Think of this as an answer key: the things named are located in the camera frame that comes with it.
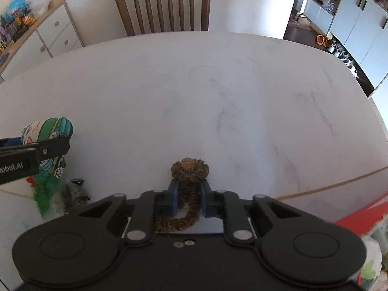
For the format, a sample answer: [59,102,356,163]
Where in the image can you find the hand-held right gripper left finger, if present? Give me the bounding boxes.
[78,179,179,244]

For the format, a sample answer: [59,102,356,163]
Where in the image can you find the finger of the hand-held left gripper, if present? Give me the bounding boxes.
[0,137,25,147]
[0,136,71,161]

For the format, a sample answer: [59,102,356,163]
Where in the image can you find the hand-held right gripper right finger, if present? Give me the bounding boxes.
[200,179,304,244]

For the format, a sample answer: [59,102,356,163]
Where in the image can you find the green haired doll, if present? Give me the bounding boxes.
[22,117,74,219]

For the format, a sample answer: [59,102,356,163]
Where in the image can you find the brown flower hair tie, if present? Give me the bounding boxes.
[154,157,210,234]

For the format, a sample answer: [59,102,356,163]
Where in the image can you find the white box with red edges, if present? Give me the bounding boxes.
[332,192,388,291]

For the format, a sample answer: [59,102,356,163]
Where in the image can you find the small dark object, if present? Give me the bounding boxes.
[63,178,91,211]

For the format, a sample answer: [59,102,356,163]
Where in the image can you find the row of small toys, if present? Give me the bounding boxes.
[0,14,37,53]

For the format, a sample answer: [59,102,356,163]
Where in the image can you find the white sideboard with wooden top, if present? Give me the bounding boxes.
[0,0,84,82]

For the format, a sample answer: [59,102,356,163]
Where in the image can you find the blue toy helmet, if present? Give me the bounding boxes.
[7,0,30,19]

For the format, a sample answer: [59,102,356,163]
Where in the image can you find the white plastic bag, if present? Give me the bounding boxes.
[27,0,51,14]

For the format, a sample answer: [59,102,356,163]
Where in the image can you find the patterned rug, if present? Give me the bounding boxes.
[288,13,313,31]

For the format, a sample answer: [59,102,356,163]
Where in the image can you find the row of black white shoes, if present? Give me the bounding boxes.
[329,44,360,78]

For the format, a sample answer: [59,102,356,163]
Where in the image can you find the orange slippers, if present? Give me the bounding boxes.
[316,34,333,48]

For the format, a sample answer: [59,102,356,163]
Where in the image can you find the tall white cabinet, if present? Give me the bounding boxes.
[303,0,388,98]

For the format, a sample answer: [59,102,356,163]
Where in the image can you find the clear plastic bag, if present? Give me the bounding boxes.
[321,0,339,13]

